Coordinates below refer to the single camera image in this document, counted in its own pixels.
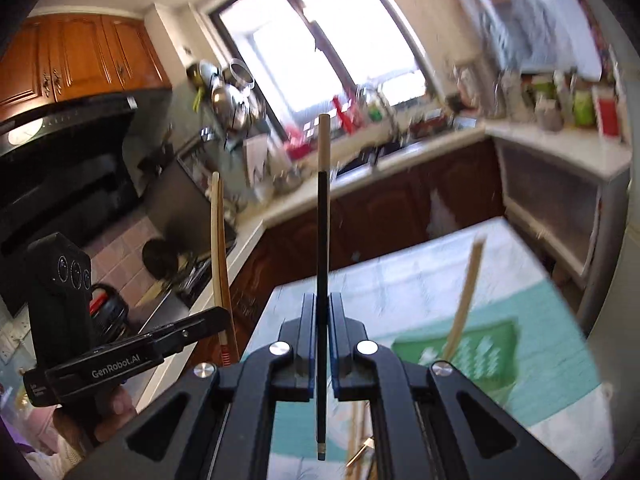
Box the light bamboo chopstick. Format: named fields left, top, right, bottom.
left=442, top=236, right=486, bottom=361

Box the black chopstick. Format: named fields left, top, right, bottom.
left=316, top=114, right=331, bottom=460

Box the person's left hand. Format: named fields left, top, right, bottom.
left=53, top=386, right=137, bottom=456

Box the green plastic utensil holder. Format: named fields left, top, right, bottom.
left=390, top=320, right=520, bottom=404

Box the floral teal tablecloth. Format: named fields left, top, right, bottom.
left=330, top=218, right=614, bottom=479

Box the gas stove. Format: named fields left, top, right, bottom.
left=141, top=237, right=212, bottom=307

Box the black range hood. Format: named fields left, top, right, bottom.
left=1, top=90, right=171, bottom=315

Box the steel counter cabinet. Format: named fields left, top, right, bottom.
left=495, top=138, right=630, bottom=334

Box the hanging steel pan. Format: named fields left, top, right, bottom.
left=210, top=79, right=250, bottom=132

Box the red spray bottle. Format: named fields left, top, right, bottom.
left=332, top=96, right=357, bottom=136

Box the green label bottle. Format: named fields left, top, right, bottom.
left=573, top=89, right=596, bottom=128

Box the red label white jar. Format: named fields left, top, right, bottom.
left=591, top=86, right=620, bottom=141

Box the translucent plastic curtain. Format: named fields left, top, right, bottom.
left=459, top=0, right=602, bottom=81

